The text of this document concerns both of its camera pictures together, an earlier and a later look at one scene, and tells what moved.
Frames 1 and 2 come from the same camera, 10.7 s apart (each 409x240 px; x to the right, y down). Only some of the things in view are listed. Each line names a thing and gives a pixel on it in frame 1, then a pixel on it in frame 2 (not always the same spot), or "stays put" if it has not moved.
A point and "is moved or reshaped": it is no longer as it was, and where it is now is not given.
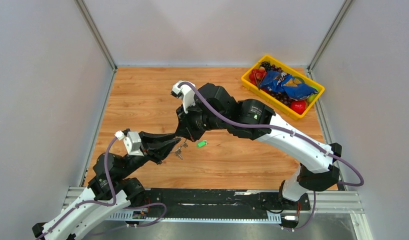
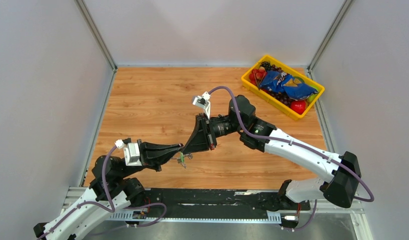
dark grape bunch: [280, 98] stays put
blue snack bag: [284, 83] stays put
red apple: [299, 106] stays put
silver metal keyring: [178, 151] is moved or reshaped
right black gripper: [185, 127] -> [203, 132]
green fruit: [312, 97] stays put
